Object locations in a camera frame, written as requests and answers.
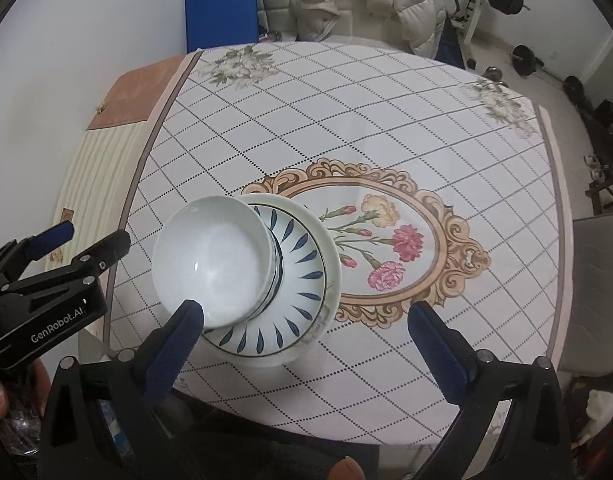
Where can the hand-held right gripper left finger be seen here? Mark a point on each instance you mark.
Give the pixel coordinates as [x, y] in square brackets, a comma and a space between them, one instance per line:
[174, 345]

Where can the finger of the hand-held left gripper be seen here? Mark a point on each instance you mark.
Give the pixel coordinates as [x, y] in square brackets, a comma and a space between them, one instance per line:
[56, 234]
[109, 247]

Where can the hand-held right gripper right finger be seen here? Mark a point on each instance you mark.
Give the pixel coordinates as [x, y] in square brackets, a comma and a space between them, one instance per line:
[439, 350]

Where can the plain white bowl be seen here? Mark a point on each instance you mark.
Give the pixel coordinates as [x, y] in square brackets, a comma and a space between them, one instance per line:
[211, 260]

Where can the white plate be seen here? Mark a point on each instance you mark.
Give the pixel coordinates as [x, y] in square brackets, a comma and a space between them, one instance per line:
[286, 360]

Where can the person's right hand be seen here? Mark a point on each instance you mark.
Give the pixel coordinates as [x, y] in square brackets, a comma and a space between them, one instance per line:
[347, 470]

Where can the cream striped cover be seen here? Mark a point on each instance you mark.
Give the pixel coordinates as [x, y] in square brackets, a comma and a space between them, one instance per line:
[101, 170]

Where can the crumpled clear plastic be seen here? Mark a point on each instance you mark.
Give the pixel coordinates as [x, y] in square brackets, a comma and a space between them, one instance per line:
[19, 430]

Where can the orange-brown cloth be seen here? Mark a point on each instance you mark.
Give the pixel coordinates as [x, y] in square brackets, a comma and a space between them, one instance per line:
[136, 90]

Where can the grey chair seat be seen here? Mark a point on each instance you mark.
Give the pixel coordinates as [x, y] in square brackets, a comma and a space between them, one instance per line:
[596, 285]

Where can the white fluffy cloth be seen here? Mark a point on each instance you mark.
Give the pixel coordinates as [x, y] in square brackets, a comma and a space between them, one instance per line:
[601, 410]

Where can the checked floral tablecloth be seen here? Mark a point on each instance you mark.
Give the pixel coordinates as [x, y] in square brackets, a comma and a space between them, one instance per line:
[386, 135]

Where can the wooden stool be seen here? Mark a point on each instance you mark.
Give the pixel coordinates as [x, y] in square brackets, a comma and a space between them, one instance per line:
[603, 190]

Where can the black dumbbell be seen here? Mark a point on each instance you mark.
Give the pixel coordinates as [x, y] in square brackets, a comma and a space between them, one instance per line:
[573, 90]
[523, 57]

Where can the dark blue cloth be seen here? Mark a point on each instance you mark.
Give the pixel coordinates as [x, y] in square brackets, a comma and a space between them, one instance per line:
[451, 45]

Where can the white weight rack with barbell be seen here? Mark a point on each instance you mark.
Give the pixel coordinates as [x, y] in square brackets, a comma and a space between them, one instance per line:
[474, 5]

